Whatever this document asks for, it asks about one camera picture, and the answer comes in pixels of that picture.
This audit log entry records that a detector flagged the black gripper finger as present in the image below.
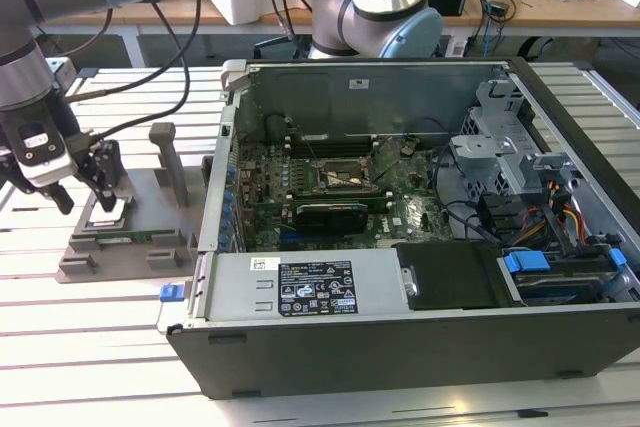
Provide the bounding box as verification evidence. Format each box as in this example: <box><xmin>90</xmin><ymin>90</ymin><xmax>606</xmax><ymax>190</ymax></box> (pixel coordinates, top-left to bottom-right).
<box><xmin>0</xmin><ymin>149</ymin><xmax>76</xmax><ymax>216</ymax></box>
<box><xmin>74</xmin><ymin>139</ymin><xmax>122</xmax><ymax>213</ymax></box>

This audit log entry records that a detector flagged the silver CPU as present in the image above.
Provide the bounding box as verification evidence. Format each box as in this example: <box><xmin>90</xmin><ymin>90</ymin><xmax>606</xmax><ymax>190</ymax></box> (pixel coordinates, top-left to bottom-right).
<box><xmin>87</xmin><ymin>199</ymin><xmax>132</xmax><ymax>228</ymax></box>

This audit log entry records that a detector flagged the metal socket cover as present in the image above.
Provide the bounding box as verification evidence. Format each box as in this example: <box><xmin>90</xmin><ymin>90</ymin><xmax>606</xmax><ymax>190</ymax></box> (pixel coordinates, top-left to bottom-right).
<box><xmin>370</xmin><ymin>137</ymin><xmax>404</xmax><ymax>183</ymax></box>

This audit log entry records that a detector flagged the CPU socket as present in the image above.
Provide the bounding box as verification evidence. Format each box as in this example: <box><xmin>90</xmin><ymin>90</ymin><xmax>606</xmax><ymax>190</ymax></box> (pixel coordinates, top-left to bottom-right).
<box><xmin>313</xmin><ymin>155</ymin><xmax>377</xmax><ymax>194</ymax></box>

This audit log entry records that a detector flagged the grey parts rack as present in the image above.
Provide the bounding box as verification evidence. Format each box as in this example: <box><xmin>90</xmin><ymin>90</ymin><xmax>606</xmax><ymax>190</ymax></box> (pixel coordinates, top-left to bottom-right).
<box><xmin>54</xmin><ymin>121</ymin><xmax>214</xmax><ymax>286</ymax></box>

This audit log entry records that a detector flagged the green RAM stick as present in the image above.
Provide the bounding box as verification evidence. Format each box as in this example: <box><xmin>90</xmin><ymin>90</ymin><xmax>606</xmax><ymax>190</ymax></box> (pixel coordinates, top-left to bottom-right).
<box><xmin>94</xmin><ymin>229</ymin><xmax>176</xmax><ymax>244</ymax></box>

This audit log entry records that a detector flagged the silver power supply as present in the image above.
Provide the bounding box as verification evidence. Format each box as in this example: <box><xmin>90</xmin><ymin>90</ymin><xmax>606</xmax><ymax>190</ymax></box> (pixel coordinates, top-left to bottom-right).
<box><xmin>189</xmin><ymin>249</ymin><xmax>407</xmax><ymax>323</ymax></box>

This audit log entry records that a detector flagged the blue expansion slot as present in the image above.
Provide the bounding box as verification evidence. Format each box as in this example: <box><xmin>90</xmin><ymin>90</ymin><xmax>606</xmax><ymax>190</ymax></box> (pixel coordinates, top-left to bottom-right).
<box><xmin>279</xmin><ymin>232</ymin><xmax>326</xmax><ymax>248</ymax></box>

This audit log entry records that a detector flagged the black chair base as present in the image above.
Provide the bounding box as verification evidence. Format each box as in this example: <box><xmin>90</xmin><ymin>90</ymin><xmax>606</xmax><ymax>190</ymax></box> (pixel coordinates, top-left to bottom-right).
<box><xmin>252</xmin><ymin>34</ymin><xmax>311</xmax><ymax>61</ymax></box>

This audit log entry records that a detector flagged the black graphics card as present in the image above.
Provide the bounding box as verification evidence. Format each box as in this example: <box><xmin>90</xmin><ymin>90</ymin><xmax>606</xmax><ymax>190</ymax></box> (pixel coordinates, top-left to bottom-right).
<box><xmin>294</xmin><ymin>202</ymin><xmax>370</xmax><ymax>237</ymax></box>

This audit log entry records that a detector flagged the green motherboard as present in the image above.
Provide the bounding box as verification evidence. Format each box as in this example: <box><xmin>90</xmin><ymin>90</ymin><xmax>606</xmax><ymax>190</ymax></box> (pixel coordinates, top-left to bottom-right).
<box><xmin>234</xmin><ymin>132</ymin><xmax>454</xmax><ymax>254</ymax></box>

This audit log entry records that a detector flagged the black open PC case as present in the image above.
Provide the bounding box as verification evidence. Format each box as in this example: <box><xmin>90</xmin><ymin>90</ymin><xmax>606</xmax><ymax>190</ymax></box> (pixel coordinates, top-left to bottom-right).
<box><xmin>157</xmin><ymin>57</ymin><xmax>640</xmax><ymax>401</ymax></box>

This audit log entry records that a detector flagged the black plastic shroud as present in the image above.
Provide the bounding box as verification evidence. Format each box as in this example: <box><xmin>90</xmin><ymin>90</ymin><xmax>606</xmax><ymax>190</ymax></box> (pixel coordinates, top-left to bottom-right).
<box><xmin>392</xmin><ymin>240</ymin><xmax>514</xmax><ymax>312</ymax></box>

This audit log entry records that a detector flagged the metal drive cage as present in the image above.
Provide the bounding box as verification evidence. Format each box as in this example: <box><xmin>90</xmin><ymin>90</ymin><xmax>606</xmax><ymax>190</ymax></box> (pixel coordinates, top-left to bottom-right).
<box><xmin>447</xmin><ymin>77</ymin><xmax>586</xmax><ymax>208</ymax></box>

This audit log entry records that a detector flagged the black connector block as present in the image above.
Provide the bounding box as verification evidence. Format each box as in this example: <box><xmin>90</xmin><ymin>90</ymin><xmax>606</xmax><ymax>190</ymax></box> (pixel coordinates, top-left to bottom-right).
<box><xmin>477</xmin><ymin>194</ymin><xmax>521</xmax><ymax>238</ymax></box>

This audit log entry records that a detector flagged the hard disk in blue carrier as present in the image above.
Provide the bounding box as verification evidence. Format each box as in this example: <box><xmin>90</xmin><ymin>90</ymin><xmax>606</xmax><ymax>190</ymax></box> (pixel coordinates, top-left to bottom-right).
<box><xmin>502</xmin><ymin>250</ymin><xmax>619</xmax><ymax>307</ymax></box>

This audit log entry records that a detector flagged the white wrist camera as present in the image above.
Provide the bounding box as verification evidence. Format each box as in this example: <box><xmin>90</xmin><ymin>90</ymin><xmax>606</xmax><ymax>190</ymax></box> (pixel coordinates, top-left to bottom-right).
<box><xmin>10</xmin><ymin>119</ymin><xmax>77</xmax><ymax>189</ymax></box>

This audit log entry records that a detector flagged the black camera cable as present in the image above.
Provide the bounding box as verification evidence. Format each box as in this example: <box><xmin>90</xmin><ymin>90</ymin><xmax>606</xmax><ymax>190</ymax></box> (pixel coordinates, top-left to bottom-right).
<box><xmin>64</xmin><ymin>0</ymin><xmax>204</xmax><ymax>101</ymax></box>
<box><xmin>89</xmin><ymin>0</ymin><xmax>191</xmax><ymax>141</ymax></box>

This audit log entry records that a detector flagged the black wire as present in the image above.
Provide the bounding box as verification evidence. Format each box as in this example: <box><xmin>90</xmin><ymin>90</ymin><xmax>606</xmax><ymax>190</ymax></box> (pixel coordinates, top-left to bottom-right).
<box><xmin>428</xmin><ymin>144</ymin><xmax>501</xmax><ymax>243</ymax></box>

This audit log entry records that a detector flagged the blue cable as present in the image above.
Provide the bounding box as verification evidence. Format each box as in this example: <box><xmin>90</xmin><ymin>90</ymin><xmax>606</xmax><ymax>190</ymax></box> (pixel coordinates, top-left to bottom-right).
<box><xmin>477</xmin><ymin>0</ymin><xmax>501</xmax><ymax>56</ymax></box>

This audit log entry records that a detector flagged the yellow red wire bundle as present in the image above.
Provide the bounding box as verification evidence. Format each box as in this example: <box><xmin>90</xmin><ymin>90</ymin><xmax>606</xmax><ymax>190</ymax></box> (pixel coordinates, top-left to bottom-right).
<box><xmin>519</xmin><ymin>179</ymin><xmax>586</xmax><ymax>248</ymax></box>

